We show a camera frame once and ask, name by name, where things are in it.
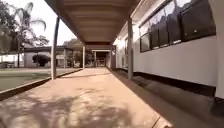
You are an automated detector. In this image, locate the concrete kerb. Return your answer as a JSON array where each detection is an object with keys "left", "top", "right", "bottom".
[{"left": 0, "top": 68, "right": 84, "bottom": 102}]

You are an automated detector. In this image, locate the grass lawn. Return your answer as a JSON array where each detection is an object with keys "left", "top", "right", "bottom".
[{"left": 0, "top": 68, "right": 81, "bottom": 93}]

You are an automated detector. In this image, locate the dark round bush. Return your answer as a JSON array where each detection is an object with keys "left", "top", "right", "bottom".
[{"left": 32, "top": 53, "right": 52, "bottom": 68}]

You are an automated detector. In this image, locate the dark drain channel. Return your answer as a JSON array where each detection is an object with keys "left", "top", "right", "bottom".
[{"left": 109, "top": 68, "right": 224, "bottom": 128}]

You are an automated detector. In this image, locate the covered walkway roof with posts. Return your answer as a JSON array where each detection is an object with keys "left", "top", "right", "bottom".
[{"left": 44, "top": 0, "right": 143, "bottom": 81}]

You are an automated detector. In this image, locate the white building with dark windows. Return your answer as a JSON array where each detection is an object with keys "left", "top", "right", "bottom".
[{"left": 112, "top": 0, "right": 224, "bottom": 101}]

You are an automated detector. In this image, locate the tan concrete path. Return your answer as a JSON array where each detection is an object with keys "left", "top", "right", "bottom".
[{"left": 0, "top": 67, "right": 174, "bottom": 128}]

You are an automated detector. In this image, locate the low grey building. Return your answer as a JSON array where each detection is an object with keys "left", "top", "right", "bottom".
[{"left": 23, "top": 45, "right": 84, "bottom": 69}]

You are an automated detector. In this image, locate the palm tree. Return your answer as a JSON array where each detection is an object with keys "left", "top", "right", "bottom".
[{"left": 6, "top": 1, "right": 48, "bottom": 69}]

